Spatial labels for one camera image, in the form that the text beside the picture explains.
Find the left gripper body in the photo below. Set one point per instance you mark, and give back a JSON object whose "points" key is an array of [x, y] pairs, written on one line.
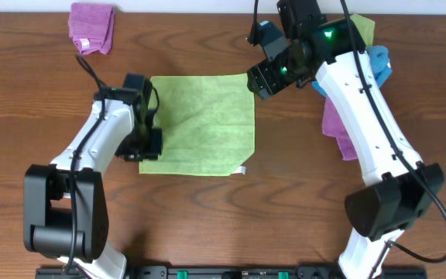
{"points": [[137, 153]]}

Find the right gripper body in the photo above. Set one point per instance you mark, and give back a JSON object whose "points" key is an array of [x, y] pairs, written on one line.
{"points": [[258, 81]]}

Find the green microfiber cloth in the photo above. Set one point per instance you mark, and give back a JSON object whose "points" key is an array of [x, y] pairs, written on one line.
{"points": [[208, 125]]}

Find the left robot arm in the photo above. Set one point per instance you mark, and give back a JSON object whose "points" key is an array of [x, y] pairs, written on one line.
{"points": [[65, 211]]}

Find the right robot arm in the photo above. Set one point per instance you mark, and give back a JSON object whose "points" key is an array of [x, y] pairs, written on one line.
{"points": [[399, 186]]}

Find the purple cloth in pile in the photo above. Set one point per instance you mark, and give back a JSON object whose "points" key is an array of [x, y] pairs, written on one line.
{"points": [[333, 126]]}

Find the green cloth in pile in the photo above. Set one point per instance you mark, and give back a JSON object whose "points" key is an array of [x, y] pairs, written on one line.
{"points": [[366, 28]]}

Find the blue cloth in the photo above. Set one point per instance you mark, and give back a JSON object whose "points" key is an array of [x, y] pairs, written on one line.
{"points": [[380, 63]]}

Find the folded purple cloth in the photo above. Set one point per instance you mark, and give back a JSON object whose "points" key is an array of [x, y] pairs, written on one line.
{"points": [[91, 27]]}

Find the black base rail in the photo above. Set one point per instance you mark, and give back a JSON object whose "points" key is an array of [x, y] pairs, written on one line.
{"points": [[302, 272]]}

